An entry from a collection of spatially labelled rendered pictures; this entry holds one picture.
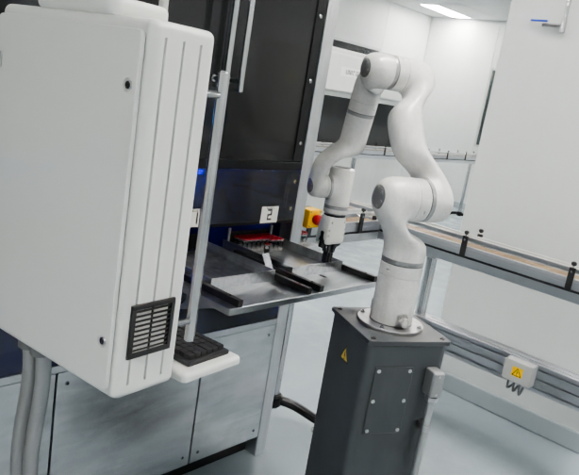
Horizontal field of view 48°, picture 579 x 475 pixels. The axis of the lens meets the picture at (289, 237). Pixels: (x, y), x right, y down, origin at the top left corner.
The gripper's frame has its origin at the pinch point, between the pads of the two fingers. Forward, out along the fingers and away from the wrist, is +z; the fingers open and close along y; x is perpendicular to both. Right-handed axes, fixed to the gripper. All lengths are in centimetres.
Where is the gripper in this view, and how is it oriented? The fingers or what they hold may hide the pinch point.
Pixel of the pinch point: (326, 257)
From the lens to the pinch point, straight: 225.3
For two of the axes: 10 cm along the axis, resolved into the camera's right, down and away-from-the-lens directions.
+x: 7.2, 2.6, -6.4
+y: -6.7, 0.6, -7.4
